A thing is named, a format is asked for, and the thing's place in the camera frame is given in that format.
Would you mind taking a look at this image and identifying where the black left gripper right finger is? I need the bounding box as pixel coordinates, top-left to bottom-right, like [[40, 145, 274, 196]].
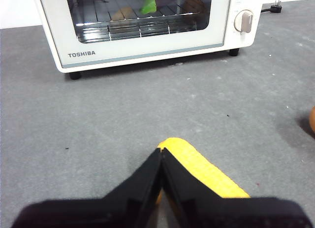
[[161, 147, 219, 228]]

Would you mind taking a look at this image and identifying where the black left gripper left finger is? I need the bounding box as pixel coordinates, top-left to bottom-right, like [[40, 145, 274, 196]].
[[105, 148, 162, 228]]

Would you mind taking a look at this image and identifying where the oven door with beige handle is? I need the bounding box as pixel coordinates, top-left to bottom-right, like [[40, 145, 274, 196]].
[[38, 0, 232, 69]]

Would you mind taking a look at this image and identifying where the purple eggplant with green cap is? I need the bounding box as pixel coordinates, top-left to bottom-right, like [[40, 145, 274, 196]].
[[134, 0, 183, 16]]

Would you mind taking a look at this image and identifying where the white Toshiba toaster oven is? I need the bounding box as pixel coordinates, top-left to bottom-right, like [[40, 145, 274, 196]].
[[31, 0, 264, 81]]

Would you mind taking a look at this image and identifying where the round timer knob on oven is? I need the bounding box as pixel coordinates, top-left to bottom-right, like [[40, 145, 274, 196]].
[[233, 9, 254, 34]]

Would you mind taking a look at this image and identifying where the yellow corn cob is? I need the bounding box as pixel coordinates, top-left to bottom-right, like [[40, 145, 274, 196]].
[[155, 137, 252, 206]]

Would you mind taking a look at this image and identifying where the brown potato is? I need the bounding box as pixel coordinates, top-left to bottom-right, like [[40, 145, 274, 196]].
[[309, 106, 315, 134]]

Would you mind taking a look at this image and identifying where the metal wire oven rack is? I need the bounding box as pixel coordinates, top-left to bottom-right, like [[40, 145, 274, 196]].
[[73, 0, 201, 24]]

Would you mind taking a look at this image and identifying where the black power cable with plug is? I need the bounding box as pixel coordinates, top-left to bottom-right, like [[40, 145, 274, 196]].
[[260, 0, 284, 15]]

